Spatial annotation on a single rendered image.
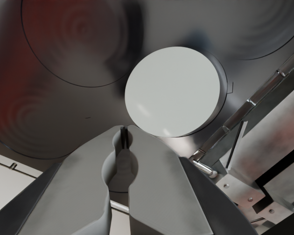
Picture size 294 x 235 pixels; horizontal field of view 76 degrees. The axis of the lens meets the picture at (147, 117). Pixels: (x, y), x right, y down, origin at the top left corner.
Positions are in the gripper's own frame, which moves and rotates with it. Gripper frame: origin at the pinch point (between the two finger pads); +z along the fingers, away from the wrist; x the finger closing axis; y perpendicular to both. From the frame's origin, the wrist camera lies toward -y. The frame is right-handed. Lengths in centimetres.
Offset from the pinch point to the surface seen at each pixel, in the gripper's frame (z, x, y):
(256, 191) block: 6.4, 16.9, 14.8
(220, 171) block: 7.5, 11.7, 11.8
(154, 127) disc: 7.1, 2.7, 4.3
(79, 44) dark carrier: 7.3, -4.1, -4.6
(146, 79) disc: 7.1, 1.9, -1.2
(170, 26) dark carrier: 7.2, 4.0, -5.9
